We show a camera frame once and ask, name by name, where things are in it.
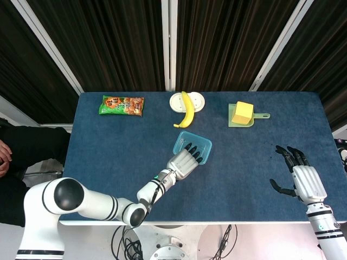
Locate yellow banana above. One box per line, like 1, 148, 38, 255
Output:
173, 90, 195, 128

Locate dark brown pleated curtain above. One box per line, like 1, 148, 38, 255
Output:
27, 0, 166, 93
0, 0, 79, 125
176, 0, 300, 93
257, 0, 347, 133

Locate thin black cable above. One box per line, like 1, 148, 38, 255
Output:
211, 224, 239, 260

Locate light green dustpan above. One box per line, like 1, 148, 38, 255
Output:
228, 103, 271, 128

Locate white frame post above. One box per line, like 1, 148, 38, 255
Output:
161, 0, 178, 92
10, 0, 85, 95
249, 0, 315, 92

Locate white round plate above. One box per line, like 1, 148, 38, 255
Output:
169, 92, 205, 114

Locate white purple device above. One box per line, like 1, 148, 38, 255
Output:
335, 138, 347, 171

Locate black cable bundle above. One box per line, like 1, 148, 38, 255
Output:
112, 225, 143, 260

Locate dark blue table mat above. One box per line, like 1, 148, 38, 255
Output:
53, 91, 347, 225

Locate teal container lid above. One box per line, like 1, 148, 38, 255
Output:
172, 131, 213, 165

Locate green orange snack bag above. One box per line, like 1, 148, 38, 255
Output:
98, 94, 145, 118

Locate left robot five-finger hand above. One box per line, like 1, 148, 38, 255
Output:
166, 142, 203, 181

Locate grey metal chair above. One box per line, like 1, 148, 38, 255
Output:
24, 159, 65, 180

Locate yellow sponge block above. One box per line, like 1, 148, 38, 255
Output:
231, 101, 254, 125

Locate seated person black clothes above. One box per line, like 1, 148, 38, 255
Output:
0, 119, 71, 227

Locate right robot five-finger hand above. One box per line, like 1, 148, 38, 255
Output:
269, 145, 327, 205

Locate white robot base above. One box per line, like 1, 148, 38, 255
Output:
130, 224, 208, 260

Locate clear plastic container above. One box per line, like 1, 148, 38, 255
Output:
173, 131, 213, 165

